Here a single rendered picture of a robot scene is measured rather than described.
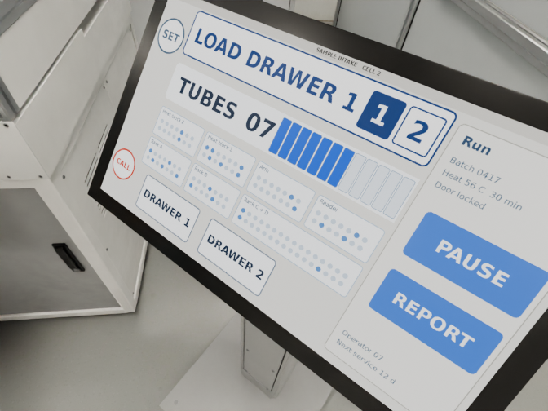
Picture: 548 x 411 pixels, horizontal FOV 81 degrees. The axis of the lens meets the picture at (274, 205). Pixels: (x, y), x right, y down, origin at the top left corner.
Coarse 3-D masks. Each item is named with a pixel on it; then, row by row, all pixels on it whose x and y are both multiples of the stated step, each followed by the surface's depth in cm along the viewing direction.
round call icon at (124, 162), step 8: (120, 144) 42; (120, 152) 42; (128, 152) 41; (112, 160) 43; (120, 160) 42; (128, 160) 41; (136, 160) 41; (112, 168) 43; (120, 168) 42; (128, 168) 42; (120, 176) 42; (128, 176) 42; (128, 184) 42
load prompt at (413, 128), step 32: (192, 32) 37; (224, 32) 35; (256, 32) 34; (224, 64) 35; (256, 64) 34; (288, 64) 32; (320, 64) 31; (288, 96) 32; (320, 96) 31; (352, 96) 30; (384, 96) 29; (416, 96) 28; (352, 128) 30; (384, 128) 29; (416, 128) 28; (448, 128) 27; (416, 160) 28
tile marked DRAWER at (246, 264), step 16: (208, 224) 37; (208, 240) 37; (224, 240) 36; (240, 240) 35; (208, 256) 37; (224, 256) 36; (240, 256) 35; (256, 256) 34; (224, 272) 36; (240, 272) 35; (256, 272) 35; (256, 288) 35
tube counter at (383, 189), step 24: (264, 120) 34; (288, 120) 32; (264, 144) 34; (288, 144) 33; (312, 144) 32; (336, 144) 31; (312, 168) 32; (336, 168) 31; (360, 168) 30; (384, 168) 29; (360, 192) 30; (384, 192) 29; (408, 192) 28; (384, 216) 29
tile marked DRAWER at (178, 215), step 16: (144, 192) 41; (160, 192) 40; (176, 192) 38; (144, 208) 41; (160, 208) 40; (176, 208) 39; (192, 208) 38; (160, 224) 40; (176, 224) 39; (192, 224) 38
